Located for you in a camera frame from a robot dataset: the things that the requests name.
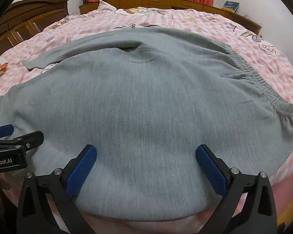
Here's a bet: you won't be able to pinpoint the dark wooden wardrobe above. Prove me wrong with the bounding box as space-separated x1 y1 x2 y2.
0 0 70 59

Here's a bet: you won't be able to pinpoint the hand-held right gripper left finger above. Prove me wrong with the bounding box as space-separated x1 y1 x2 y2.
16 144 97 234

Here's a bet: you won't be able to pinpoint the wooden headboard cabinet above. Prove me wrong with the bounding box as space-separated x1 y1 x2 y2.
79 0 262 36

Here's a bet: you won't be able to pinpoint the blue book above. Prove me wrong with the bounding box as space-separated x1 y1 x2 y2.
222 0 240 13

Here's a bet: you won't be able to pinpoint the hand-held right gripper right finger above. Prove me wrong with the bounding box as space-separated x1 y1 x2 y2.
196 144 277 234

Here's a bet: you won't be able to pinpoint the pink checked cartoon blanket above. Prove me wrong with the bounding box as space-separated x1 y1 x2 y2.
0 0 293 234

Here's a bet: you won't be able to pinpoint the colourful floor mat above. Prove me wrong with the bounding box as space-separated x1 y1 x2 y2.
277 203 293 228

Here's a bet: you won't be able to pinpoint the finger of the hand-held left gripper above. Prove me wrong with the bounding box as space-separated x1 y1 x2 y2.
0 124 14 139
0 131 44 153

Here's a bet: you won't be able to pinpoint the grey pants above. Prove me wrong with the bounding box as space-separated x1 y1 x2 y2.
0 27 293 222

